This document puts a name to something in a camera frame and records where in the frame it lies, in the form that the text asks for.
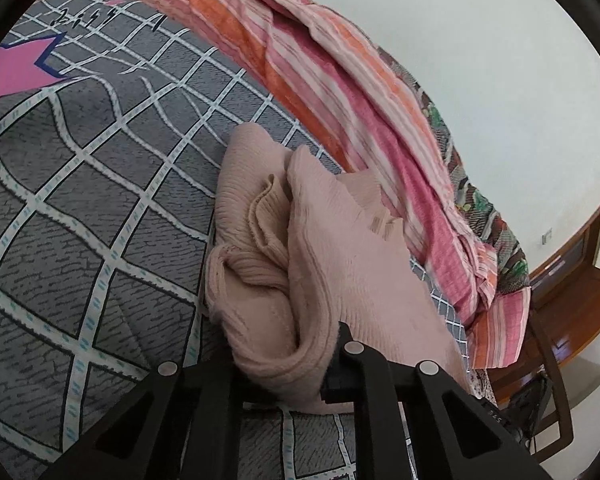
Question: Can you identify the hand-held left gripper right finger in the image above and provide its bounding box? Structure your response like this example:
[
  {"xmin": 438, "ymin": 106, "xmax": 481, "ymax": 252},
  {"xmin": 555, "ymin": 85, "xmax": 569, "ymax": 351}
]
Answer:
[{"xmin": 320, "ymin": 321, "xmax": 533, "ymax": 480}]

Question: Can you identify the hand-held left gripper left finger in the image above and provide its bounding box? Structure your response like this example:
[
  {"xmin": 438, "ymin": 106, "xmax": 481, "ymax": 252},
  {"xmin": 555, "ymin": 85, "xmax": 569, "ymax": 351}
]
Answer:
[{"xmin": 39, "ymin": 361, "xmax": 243, "ymax": 480}]

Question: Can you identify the pink knit sweater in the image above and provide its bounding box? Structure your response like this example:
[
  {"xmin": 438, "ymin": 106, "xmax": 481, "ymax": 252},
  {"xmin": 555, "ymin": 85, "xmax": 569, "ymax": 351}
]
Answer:
[{"xmin": 205, "ymin": 122, "xmax": 473, "ymax": 413}]

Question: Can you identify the dark wooden footboard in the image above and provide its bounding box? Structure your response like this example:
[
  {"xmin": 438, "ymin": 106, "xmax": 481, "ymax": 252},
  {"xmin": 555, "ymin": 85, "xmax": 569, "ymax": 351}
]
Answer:
[{"xmin": 527, "ymin": 305, "xmax": 576, "ymax": 463}]

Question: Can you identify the brown wooden door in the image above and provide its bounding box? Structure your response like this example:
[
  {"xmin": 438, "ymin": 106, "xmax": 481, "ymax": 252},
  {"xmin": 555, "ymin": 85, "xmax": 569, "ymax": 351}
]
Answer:
[{"xmin": 490, "ymin": 199, "xmax": 600, "ymax": 406}]

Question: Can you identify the floral patterned dark quilt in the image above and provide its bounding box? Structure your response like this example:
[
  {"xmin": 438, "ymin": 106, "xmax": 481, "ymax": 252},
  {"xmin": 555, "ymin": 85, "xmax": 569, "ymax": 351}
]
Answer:
[{"xmin": 377, "ymin": 45, "xmax": 531, "ymax": 296}]

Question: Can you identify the grey checked star blanket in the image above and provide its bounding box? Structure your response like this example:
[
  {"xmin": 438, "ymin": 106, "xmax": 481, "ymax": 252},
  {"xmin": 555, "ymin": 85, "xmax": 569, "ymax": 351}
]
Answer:
[{"xmin": 0, "ymin": 0, "xmax": 473, "ymax": 480}]

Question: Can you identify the pink orange striped quilt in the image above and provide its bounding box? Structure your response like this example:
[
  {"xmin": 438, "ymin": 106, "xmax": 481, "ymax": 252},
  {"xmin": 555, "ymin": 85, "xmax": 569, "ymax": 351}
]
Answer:
[{"xmin": 55, "ymin": 0, "xmax": 531, "ymax": 368}]

